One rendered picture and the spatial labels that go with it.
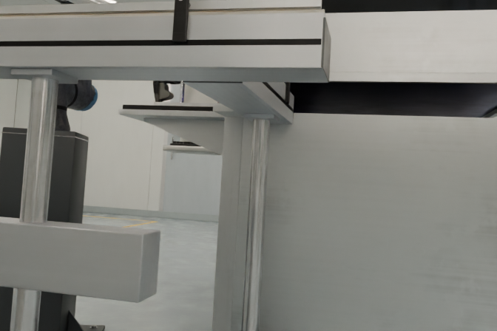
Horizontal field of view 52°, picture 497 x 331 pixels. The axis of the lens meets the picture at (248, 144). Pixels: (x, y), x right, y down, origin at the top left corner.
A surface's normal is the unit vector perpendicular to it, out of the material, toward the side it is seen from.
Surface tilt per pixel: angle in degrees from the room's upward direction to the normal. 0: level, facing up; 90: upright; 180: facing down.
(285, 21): 90
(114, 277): 90
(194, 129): 90
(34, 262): 90
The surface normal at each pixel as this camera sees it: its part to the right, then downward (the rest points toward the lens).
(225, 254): -0.23, -0.07
